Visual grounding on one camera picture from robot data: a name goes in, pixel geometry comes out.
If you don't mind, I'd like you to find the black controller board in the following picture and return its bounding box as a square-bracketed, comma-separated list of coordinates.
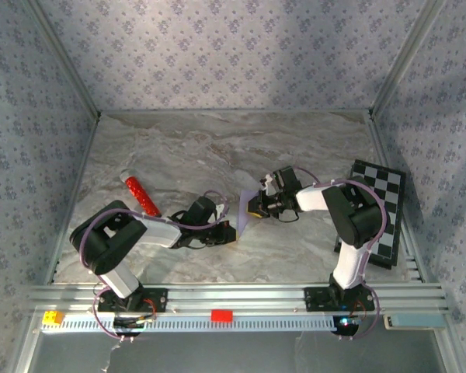
[112, 315, 156, 338]
[332, 315, 364, 336]

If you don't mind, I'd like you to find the aluminium mounting rail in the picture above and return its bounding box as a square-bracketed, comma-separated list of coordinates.
[26, 282, 450, 316]

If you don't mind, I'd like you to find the red glitter tube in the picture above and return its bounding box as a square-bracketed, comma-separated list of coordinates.
[119, 169, 163, 218]

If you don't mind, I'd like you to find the aluminium back rail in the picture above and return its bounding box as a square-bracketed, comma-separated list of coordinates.
[99, 108, 372, 117]

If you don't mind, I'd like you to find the aluminium side rail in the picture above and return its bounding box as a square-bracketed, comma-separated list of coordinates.
[44, 114, 102, 287]
[367, 112, 426, 284]

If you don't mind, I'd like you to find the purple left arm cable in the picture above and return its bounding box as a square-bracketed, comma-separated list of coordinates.
[79, 189, 230, 343]

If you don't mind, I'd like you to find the white torn tape strip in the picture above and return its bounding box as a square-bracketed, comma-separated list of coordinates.
[99, 341, 121, 372]

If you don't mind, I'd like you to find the white slotted cable duct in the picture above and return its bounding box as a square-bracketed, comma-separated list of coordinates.
[40, 312, 368, 333]

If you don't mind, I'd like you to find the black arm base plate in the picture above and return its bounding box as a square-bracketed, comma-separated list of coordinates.
[304, 286, 376, 312]
[96, 287, 169, 314]

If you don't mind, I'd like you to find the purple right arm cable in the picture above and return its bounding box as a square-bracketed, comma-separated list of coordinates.
[293, 166, 388, 342]

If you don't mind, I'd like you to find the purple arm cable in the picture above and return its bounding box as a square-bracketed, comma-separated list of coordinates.
[293, 166, 388, 342]
[79, 189, 230, 343]

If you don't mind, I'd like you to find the yellow toy block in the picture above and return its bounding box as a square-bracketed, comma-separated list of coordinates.
[42, 310, 65, 326]

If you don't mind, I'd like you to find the black and grey checkerboard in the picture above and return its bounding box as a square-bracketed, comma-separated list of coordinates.
[333, 159, 407, 270]

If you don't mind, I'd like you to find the blue-grey flat box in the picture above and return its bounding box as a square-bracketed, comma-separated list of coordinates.
[383, 313, 447, 331]

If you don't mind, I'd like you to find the grey metal shelf panel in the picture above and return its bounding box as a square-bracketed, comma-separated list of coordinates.
[34, 332, 447, 373]

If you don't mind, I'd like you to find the aluminium frame post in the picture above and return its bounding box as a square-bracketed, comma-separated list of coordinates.
[369, 0, 450, 120]
[23, 0, 102, 120]

